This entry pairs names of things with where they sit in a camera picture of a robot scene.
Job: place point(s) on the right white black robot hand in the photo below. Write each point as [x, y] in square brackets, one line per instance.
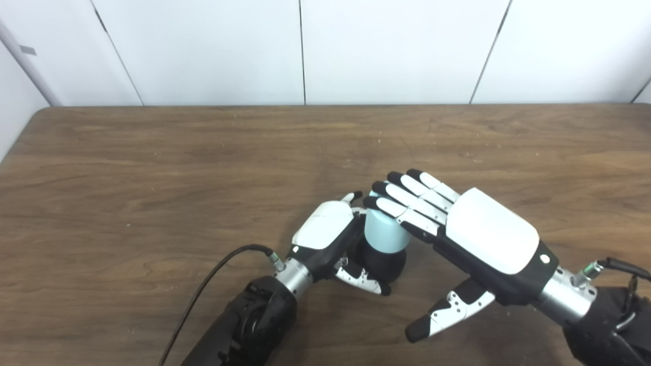
[488, 234]

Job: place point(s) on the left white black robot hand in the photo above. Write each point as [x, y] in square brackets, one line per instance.
[325, 226]

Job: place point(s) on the light blue cup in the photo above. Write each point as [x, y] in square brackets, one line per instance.
[384, 234]

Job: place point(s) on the black cup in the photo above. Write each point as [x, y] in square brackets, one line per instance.
[384, 264]

